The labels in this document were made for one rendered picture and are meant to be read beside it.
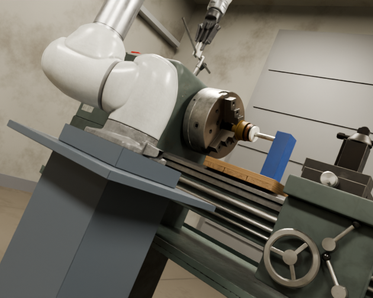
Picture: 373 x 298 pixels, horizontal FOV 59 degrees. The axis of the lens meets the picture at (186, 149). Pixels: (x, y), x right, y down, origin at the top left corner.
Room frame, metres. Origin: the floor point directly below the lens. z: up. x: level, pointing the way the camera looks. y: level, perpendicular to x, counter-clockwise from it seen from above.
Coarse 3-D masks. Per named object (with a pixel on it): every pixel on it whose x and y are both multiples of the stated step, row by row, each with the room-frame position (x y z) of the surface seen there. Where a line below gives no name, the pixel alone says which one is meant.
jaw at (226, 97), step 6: (228, 96) 1.43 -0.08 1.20; (228, 102) 1.40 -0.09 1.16; (234, 102) 1.41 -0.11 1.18; (228, 108) 1.41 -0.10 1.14; (234, 108) 1.42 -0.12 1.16; (228, 114) 1.43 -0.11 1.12; (234, 114) 1.40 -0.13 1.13; (228, 120) 1.44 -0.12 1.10; (234, 120) 1.42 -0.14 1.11; (240, 120) 1.42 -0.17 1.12
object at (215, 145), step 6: (222, 132) 1.45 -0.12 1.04; (228, 132) 1.43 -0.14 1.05; (216, 138) 1.44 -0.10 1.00; (222, 138) 1.43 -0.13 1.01; (228, 138) 1.43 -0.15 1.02; (234, 138) 1.43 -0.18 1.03; (210, 144) 1.44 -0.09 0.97; (216, 144) 1.42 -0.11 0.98; (222, 144) 1.44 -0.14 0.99; (228, 144) 1.44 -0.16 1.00; (204, 150) 1.47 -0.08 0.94; (210, 150) 1.46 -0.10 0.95; (216, 150) 1.43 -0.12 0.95
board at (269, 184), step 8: (208, 160) 1.28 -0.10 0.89; (216, 160) 1.26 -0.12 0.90; (216, 168) 1.25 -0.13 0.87; (224, 168) 1.23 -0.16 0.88; (232, 168) 1.21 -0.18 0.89; (240, 168) 1.19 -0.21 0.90; (232, 176) 1.23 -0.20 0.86; (240, 176) 1.18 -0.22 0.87; (248, 176) 1.17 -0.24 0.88; (256, 176) 1.15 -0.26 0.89; (264, 176) 1.13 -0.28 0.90; (256, 184) 1.14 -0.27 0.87; (264, 184) 1.13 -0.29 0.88; (272, 184) 1.11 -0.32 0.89; (280, 184) 1.15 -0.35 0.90; (280, 192) 1.17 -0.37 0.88
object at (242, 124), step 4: (244, 120) 1.43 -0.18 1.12; (236, 124) 1.43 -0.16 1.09; (240, 124) 1.40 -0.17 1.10; (244, 124) 1.39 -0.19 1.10; (248, 124) 1.40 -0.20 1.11; (252, 124) 1.40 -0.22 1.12; (232, 128) 1.43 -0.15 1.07; (236, 128) 1.40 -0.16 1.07; (240, 128) 1.39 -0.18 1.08; (244, 128) 1.39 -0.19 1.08; (248, 128) 1.38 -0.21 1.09; (236, 132) 1.41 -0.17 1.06; (240, 132) 1.39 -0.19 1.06; (244, 132) 1.39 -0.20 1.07; (248, 132) 1.37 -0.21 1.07; (236, 136) 1.42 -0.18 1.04; (240, 136) 1.40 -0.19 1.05; (244, 136) 1.39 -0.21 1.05; (248, 136) 1.38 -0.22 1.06; (244, 140) 1.42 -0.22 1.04; (248, 140) 1.40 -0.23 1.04
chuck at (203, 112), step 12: (204, 96) 1.42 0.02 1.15; (216, 96) 1.40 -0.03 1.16; (204, 108) 1.39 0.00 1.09; (216, 108) 1.40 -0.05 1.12; (240, 108) 1.53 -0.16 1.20; (192, 120) 1.42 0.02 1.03; (204, 120) 1.37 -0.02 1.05; (216, 120) 1.42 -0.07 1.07; (192, 132) 1.43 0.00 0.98; (204, 132) 1.39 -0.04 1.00; (216, 132) 1.45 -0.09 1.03; (192, 144) 1.48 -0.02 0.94; (204, 144) 1.42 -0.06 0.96; (216, 156) 1.51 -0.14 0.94
